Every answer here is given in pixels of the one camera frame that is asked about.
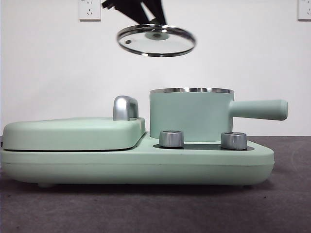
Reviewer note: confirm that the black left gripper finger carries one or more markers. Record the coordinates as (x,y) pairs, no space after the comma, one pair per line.
(156,11)
(133,12)

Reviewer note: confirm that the glass pot lid green knob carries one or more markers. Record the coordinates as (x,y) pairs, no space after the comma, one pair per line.
(155,36)

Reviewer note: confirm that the silver round control knob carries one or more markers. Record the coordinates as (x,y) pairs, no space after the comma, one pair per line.
(234,140)
(171,139)

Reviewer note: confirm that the black glossy control panel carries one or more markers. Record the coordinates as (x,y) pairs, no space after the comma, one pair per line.
(201,146)

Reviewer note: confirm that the mint green breakfast machine base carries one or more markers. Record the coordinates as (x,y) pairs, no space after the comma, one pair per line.
(121,167)

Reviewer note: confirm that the white wall power outlet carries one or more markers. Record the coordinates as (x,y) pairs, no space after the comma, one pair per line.
(305,9)
(89,11)

